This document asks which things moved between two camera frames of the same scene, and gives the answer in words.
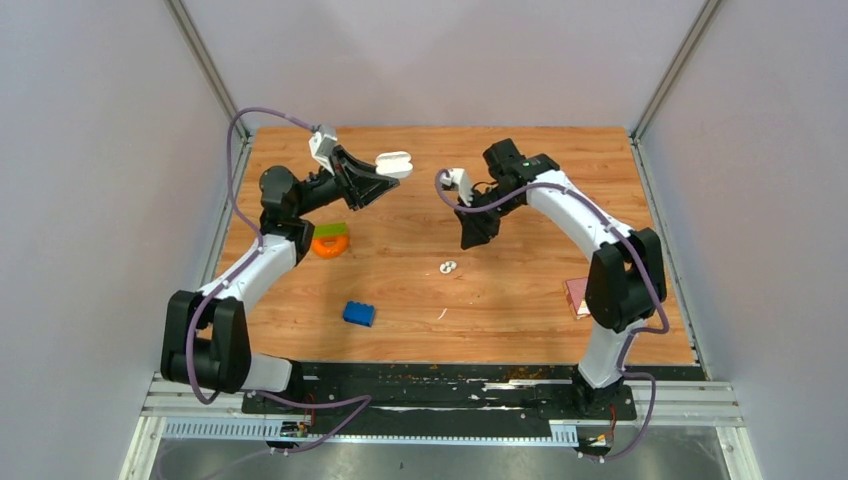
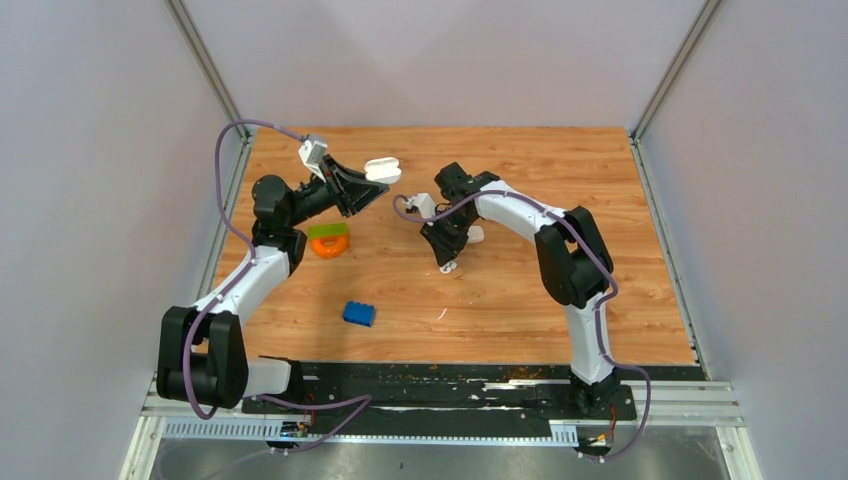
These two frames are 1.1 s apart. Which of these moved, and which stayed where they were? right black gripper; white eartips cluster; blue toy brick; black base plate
Moved: right black gripper
Stayed: black base plate; white eartips cluster; blue toy brick
